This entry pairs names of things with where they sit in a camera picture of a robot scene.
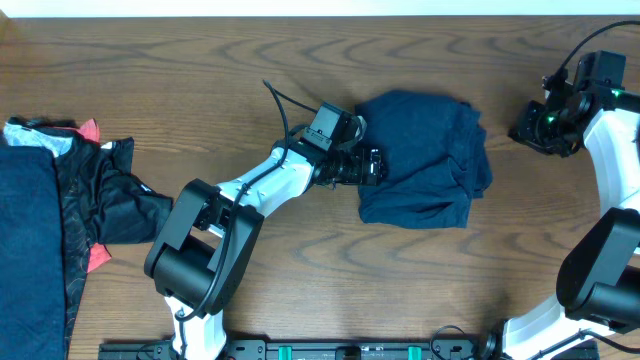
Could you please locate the navy blue t-shirt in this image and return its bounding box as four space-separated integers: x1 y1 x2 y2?
355 90 493 229

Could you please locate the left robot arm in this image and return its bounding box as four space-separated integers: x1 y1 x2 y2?
144 141 385 359

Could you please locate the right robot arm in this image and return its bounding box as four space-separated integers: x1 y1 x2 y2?
481 75 639 359

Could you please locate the black patterned garment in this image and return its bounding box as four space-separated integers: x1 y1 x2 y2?
5 117 172 359

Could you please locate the red garment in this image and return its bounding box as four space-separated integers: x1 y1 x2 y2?
56 118 101 144

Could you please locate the white grey garment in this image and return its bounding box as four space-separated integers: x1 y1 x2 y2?
3 124 74 158

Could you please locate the navy blue folded garment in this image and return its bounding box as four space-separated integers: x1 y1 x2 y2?
1 147 66 359

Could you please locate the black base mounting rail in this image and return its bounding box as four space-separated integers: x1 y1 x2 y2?
98 338 600 360

